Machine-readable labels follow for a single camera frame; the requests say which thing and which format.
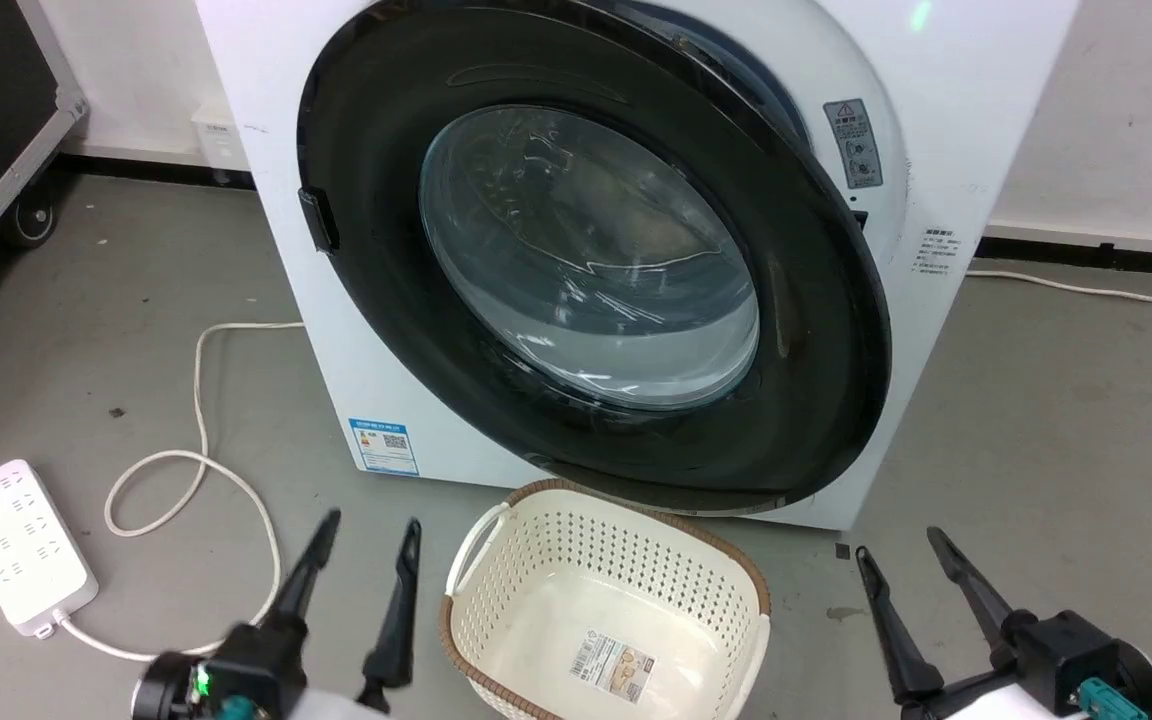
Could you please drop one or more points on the blue energy label sticker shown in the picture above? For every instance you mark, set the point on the blue energy label sticker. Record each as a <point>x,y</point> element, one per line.
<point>383,447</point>

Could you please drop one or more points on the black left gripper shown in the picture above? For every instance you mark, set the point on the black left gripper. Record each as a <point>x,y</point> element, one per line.
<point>256,665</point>

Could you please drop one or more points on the cream perforated laundry basket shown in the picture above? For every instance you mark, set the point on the cream perforated laundry basket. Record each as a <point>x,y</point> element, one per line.
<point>636,560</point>

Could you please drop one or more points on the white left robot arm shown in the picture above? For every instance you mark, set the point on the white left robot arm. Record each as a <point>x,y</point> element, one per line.
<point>331,708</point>

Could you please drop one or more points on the black round washer door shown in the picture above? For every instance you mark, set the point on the black round washer door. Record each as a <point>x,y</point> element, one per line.
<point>386,300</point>

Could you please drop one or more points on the white wall socket box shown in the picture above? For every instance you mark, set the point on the white wall socket box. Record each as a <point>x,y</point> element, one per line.
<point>219,135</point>

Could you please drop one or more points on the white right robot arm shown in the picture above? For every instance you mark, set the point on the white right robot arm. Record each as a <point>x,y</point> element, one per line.
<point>1001,706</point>

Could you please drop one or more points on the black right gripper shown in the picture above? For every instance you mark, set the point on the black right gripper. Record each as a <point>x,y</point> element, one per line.
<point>1076,660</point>

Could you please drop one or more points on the paper label sticker on basket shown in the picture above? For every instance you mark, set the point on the paper label sticker on basket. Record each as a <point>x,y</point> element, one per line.
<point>613,662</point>

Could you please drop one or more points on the white front-load washing machine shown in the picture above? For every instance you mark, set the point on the white front-load washing machine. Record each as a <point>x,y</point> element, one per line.
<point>336,400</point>

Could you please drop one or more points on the white power strip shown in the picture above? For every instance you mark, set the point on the white power strip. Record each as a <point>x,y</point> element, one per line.
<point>21,545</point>

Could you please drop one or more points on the grey warning sticker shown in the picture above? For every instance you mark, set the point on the grey warning sticker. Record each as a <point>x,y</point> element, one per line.
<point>854,145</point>

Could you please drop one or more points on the black caster wheel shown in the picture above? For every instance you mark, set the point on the black caster wheel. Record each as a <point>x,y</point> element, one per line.
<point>31,222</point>

